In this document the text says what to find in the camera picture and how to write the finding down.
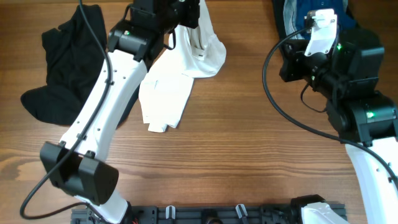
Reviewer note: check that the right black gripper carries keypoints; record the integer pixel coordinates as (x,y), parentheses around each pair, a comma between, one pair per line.
(293,59)

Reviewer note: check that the white t-shirt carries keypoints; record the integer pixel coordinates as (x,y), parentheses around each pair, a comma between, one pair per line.
(164,92)

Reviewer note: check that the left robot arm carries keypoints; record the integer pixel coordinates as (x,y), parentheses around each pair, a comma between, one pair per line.
(77,164)

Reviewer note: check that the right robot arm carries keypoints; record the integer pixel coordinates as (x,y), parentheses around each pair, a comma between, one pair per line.
(365,119)

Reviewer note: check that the black folded garment under jeans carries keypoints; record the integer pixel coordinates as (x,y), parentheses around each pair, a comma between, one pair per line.
(290,16)

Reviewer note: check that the black t-shirt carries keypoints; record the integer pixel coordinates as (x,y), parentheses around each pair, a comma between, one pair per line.
(74,56)

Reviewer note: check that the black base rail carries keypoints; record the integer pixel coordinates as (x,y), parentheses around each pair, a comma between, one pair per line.
(267,214)

